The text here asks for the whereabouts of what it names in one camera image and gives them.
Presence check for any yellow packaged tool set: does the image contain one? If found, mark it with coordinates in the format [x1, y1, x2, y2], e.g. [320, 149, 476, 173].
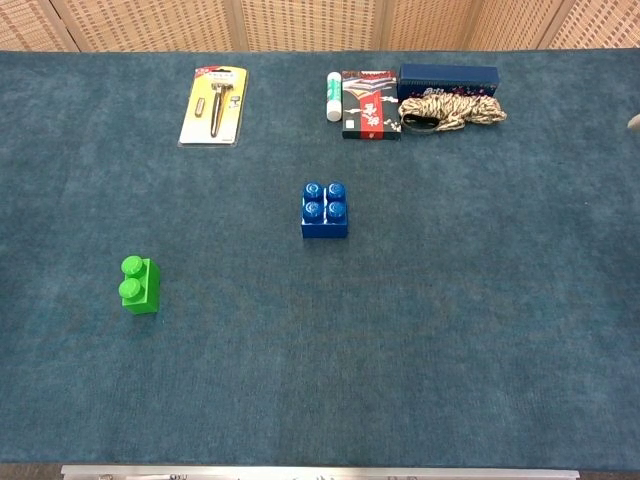
[177, 66, 250, 149]

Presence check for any black band loop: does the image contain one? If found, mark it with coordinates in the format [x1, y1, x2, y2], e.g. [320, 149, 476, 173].
[401, 113, 437, 135]

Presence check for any green toy brick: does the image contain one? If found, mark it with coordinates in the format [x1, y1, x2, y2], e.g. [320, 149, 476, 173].
[118, 255, 162, 316]

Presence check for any aluminium profile rail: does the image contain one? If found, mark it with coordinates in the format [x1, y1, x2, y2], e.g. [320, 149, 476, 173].
[60, 464, 581, 480]

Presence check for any white green glue stick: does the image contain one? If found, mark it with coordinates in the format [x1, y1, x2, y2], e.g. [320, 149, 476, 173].
[326, 71, 343, 122]

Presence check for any beige braided rope bundle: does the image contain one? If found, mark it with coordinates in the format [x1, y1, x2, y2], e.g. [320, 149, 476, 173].
[398, 93, 508, 133]

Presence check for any woven folding screen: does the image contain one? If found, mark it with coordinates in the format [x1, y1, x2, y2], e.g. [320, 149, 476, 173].
[0, 0, 640, 53]

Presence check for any blue toy brick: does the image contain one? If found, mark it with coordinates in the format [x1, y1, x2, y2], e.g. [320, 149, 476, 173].
[300, 180, 350, 240]

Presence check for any black red patterned card box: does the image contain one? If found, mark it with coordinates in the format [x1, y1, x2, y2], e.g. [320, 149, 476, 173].
[341, 69, 403, 141]

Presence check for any long dark blue box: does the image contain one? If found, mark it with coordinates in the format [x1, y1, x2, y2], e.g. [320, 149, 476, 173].
[398, 63, 501, 101]

